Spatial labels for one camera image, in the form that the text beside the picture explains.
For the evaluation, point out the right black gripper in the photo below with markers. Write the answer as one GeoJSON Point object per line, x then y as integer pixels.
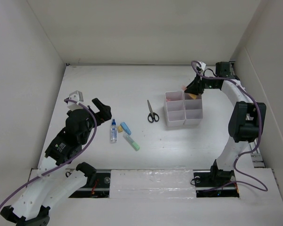
{"type": "Point", "coordinates": [195, 87]}

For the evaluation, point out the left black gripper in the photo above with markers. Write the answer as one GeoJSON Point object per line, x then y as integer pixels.
{"type": "Point", "coordinates": [104, 114]}

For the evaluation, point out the blue spray bottle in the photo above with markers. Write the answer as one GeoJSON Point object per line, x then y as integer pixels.
{"type": "Point", "coordinates": [113, 131]}

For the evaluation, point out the green highlighter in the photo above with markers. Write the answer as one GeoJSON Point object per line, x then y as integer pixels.
{"type": "Point", "coordinates": [128, 138]}

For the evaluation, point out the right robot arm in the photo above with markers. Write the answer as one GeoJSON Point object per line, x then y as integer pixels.
{"type": "Point", "coordinates": [223, 165]}

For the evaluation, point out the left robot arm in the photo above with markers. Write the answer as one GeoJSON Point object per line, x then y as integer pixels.
{"type": "Point", "coordinates": [34, 206]}

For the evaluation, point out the white six-slot organizer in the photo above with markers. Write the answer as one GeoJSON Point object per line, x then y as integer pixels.
{"type": "Point", "coordinates": [182, 110]}

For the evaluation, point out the white foam front block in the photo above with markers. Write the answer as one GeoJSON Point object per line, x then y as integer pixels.
{"type": "Point", "coordinates": [152, 184]}

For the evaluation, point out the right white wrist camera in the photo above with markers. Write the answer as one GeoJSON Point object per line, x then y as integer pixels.
{"type": "Point", "coordinates": [200, 66]}

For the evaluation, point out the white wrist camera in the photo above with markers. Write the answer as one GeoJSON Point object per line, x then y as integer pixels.
{"type": "Point", "coordinates": [200, 66]}
{"type": "Point", "coordinates": [76, 96]}

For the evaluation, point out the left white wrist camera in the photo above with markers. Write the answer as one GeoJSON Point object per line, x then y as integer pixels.
{"type": "Point", "coordinates": [76, 96]}

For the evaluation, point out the black handled scissors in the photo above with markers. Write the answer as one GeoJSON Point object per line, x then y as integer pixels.
{"type": "Point", "coordinates": [152, 117]}

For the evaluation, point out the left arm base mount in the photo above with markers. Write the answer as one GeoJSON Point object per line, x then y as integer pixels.
{"type": "Point", "coordinates": [97, 185]}

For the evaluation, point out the aluminium side rail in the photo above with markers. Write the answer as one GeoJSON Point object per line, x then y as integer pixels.
{"type": "Point", "coordinates": [247, 121]}

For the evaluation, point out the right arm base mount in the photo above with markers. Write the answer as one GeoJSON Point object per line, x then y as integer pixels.
{"type": "Point", "coordinates": [208, 186]}

